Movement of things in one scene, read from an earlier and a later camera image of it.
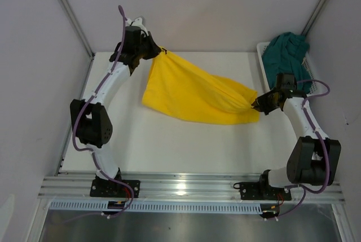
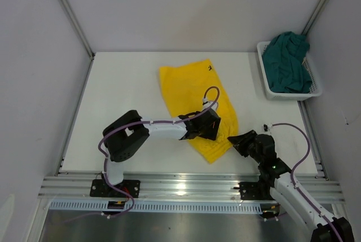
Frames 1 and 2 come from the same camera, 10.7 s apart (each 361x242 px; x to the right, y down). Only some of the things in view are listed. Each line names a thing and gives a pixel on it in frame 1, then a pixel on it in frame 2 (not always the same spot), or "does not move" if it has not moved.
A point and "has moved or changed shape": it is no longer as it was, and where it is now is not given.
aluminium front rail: [184, 188] does not move
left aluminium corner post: [70, 13] does not move
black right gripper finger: [259, 105] to [242, 149]
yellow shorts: [177, 87] has moved or changed shape
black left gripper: [154, 49] to [211, 133]
